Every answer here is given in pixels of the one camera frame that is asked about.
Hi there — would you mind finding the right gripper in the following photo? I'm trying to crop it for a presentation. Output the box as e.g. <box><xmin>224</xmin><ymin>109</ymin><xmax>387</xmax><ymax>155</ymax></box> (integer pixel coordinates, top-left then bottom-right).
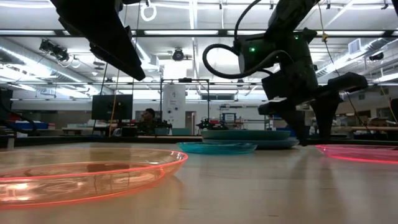
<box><xmin>257</xmin><ymin>27</ymin><xmax>369</xmax><ymax>146</ymax></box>

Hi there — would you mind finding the red transparent plastic plate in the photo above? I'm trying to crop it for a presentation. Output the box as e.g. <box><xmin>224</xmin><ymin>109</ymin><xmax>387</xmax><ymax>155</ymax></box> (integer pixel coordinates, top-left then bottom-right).
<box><xmin>315</xmin><ymin>144</ymin><xmax>398</xmax><ymax>165</ymax></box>

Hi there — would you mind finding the large blue plastic plate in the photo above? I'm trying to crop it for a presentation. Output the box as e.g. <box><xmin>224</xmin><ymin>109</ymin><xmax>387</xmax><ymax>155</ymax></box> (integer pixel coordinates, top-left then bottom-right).
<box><xmin>203</xmin><ymin>138</ymin><xmax>300</xmax><ymax>151</ymax></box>

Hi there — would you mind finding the black ceiling device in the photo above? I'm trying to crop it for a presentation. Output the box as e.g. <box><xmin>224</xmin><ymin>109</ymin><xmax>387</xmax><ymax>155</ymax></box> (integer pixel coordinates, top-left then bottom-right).
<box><xmin>39</xmin><ymin>39</ymin><xmax>71</xmax><ymax>62</ymax></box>

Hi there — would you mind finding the black computer monitor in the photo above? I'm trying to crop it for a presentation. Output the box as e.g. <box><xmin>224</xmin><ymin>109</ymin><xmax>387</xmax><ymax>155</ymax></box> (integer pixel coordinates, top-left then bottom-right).
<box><xmin>91</xmin><ymin>94</ymin><xmax>134</xmax><ymax>121</ymax></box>

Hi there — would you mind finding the person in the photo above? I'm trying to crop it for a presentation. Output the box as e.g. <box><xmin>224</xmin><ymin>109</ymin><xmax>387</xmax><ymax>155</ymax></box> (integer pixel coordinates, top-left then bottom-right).
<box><xmin>136</xmin><ymin>108</ymin><xmax>159</xmax><ymax>134</ymax></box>

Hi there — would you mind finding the wooden workbench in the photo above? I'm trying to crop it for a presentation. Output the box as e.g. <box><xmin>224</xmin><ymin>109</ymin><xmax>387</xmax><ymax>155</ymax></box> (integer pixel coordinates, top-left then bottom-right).
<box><xmin>338</xmin><ymin>124</ymin><xmax>398</xmax><ymax>133</ymax></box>

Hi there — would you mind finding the white cabinet column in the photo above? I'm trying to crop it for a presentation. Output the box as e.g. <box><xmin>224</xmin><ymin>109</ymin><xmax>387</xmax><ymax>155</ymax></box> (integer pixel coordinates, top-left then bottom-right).
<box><xmin>162</xmin><ymin>84</ymin><xmax>187</xmax><ymax>129</ymax></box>

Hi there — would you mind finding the overhead rig bar with lights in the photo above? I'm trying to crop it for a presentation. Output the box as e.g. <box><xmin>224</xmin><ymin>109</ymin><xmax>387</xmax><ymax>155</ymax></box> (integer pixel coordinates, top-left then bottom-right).
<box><xmin>0</xmin><ymin>29</ymin><xmax>398</xmax><ymax>39</ymax></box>

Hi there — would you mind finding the small teal transparent plate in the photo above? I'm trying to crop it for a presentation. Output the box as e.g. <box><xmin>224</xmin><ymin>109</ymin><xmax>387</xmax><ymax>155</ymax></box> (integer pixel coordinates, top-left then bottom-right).
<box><xmin>177</xmin><ymin>141</ymin><xmax>259</xmax><ymax>156</ymax></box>

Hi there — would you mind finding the blue storage bin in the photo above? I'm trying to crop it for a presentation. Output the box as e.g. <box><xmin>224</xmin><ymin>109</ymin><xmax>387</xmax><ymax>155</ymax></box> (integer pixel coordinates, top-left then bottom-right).
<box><xmin>9</xmin><ymin>121</ymin><xmax>49</xmax><ymax>131</ymax></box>

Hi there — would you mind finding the orange transparent plastic plate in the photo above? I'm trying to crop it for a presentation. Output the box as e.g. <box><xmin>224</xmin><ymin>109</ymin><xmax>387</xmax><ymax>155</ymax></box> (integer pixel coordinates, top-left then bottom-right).
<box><xmin>0</xmin><ymin>147</ymin><xmax>189</xmax><ymax>208</ymax></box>

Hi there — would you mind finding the black overhead camera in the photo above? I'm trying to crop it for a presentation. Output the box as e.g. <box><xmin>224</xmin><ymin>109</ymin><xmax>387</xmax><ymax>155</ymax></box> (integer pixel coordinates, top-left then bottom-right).
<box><xmin>172</xmin><ymin>48</ymin><xmax>186</xmax><ymax>62</ymax></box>

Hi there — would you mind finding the white cable loop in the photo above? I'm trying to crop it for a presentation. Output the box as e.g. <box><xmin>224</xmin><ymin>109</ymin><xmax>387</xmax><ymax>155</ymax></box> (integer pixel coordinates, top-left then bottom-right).
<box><xmin>140</xmin><ymin>2</ymin><xmax>157</xmax><ymax>22</ymax></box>

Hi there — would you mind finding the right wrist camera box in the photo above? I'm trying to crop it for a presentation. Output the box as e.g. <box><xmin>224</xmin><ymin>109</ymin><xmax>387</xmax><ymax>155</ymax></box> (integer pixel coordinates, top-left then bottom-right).
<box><xmin>238</xmin><ymin>34</ymin><xmax>282</xmax><ymax>75</ymax></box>

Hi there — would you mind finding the black table frame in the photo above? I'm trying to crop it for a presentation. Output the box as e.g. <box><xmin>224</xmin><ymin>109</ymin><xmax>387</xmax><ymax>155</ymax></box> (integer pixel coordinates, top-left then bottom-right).
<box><xmin>0</xmin><ymin>134</ymin><xmax>398</xmax><ymax>149</ymax></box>

